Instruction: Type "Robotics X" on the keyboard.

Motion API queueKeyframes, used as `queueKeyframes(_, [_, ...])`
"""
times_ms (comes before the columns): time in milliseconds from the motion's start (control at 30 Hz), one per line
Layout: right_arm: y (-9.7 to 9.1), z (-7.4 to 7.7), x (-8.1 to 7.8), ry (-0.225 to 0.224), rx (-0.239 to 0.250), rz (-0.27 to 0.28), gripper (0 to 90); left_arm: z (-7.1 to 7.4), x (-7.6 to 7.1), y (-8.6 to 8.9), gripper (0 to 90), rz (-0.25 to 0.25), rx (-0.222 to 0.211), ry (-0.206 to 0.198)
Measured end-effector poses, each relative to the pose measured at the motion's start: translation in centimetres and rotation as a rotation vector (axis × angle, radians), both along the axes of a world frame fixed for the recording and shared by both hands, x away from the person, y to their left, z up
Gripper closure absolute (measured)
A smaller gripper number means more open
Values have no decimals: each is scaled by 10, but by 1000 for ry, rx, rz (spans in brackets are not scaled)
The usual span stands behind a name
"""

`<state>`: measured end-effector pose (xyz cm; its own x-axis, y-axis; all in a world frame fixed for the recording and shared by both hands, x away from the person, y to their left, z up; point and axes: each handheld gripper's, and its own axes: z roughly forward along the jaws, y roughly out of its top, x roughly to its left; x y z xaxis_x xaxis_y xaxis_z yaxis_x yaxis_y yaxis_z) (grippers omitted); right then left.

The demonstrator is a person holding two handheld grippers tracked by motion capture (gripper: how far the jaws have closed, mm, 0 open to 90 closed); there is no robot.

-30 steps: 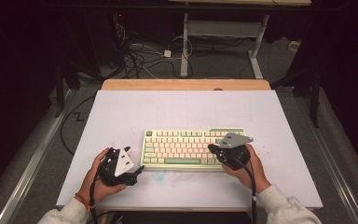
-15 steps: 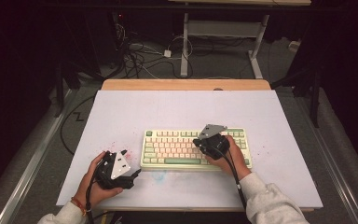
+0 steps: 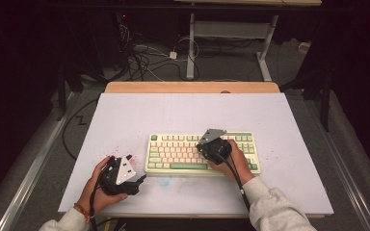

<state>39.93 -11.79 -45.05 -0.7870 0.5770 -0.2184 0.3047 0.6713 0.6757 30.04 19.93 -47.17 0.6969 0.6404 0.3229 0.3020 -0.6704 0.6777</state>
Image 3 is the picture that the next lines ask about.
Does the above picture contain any white desk frame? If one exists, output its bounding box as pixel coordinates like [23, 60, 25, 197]
[172, 0, 323, 82]

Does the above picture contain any white table mat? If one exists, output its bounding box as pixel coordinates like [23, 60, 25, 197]
[58, 92, 335, 216]

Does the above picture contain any green and cream keyboard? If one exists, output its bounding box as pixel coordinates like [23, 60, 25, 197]
[145, 131, 262, 177]

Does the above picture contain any black stand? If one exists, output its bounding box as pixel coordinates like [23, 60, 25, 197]
[56, 62, 85, 122]
[280, 68, 333, 133]

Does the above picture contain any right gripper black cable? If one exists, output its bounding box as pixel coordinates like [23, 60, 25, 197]
[216, 152, 251, 213]

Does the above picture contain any orange bead bracelet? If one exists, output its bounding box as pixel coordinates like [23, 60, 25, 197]
[73, 202, 92, 223]

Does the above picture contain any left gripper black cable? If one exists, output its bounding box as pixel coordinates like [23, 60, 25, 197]
[89, 184, 101, 231]

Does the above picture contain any person's right hand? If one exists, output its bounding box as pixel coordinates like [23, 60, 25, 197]
[207, 139, 254, 186]

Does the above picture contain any person's left hand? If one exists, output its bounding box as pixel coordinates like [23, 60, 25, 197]
[76, 156, 128, 215]

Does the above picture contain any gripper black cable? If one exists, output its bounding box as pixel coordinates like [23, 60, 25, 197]
[216, 152, 251, 213]
[89, 184, 101, 231]

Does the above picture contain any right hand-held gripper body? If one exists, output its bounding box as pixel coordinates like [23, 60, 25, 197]
[196, 128, 233, 166]

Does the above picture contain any black floor cable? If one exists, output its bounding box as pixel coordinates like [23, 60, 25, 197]
[61, 97, 100, 161]

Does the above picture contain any metal floor rail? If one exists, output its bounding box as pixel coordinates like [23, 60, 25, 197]
[0, 90, 81, 231]
[302, 94, 370, 231]

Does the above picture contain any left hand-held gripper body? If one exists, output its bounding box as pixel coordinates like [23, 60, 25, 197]
[97, 155, 142, 196]

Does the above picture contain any bundle of floor cables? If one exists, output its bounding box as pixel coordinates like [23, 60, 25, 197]
[119, 22, 200, 82]

